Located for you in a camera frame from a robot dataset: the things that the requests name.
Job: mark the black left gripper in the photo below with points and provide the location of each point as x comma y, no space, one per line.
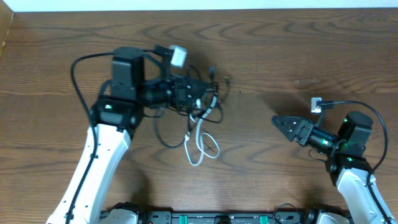
175,92

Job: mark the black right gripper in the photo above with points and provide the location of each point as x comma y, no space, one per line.
304,131

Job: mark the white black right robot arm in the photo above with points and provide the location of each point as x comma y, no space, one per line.
349,170

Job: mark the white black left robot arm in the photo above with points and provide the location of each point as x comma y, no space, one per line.
141,78

